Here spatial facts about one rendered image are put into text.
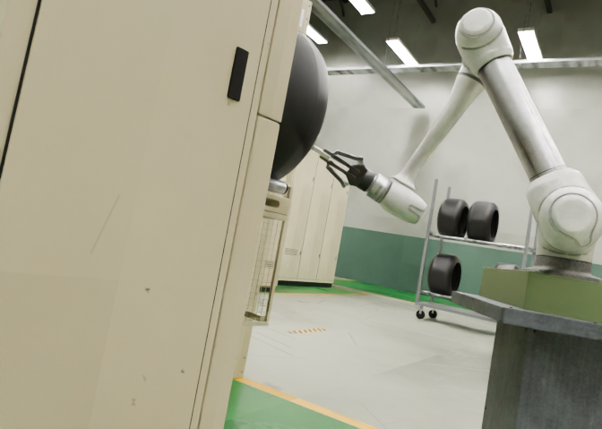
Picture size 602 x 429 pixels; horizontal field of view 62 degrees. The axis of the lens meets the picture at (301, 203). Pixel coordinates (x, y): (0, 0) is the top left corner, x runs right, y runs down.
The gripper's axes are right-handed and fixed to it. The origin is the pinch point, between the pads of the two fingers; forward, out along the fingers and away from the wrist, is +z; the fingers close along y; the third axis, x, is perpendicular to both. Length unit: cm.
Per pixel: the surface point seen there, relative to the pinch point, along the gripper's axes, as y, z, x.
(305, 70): -21.1, 18.3, -7.4
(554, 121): -157, -401, 1068
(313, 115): -10.0, 8.5, -6.9
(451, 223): 78, -191, 500
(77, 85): -13, 25, -119
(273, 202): 22.6, 4.8, -6.6
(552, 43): -307, -310, 1143
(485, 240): 70, -237, 486
